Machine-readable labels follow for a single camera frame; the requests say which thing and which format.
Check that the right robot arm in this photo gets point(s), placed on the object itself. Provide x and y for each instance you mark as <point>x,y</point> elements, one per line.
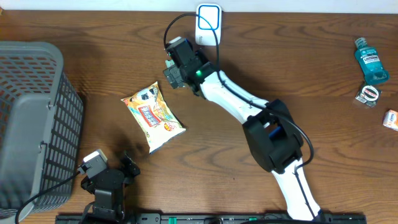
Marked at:
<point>274,140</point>

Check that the white barcode scanner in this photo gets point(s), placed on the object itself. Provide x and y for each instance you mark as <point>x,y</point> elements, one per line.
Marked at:
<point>208,24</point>

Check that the small orange tissue pack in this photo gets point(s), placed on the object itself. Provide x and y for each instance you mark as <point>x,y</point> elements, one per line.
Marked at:
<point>390,120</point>

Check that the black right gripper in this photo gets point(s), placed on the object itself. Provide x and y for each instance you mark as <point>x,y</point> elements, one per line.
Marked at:
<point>171,75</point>

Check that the orange snack bag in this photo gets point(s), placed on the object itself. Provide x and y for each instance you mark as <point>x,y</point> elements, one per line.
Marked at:
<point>153,115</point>

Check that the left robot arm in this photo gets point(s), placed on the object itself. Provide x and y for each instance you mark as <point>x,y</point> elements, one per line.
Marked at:
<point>108,205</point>

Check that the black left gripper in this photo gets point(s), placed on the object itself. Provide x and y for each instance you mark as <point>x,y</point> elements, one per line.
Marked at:
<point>127,173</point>

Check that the grey plastic mesh basket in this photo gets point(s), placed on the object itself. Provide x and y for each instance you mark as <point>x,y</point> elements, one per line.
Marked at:
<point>41,121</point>

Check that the green round-logo packet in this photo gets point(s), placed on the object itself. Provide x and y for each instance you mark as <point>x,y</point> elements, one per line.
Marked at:
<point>368,95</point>

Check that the blue Listerine mouthwash bottle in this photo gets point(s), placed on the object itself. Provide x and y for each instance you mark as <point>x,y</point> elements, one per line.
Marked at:
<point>370,63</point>

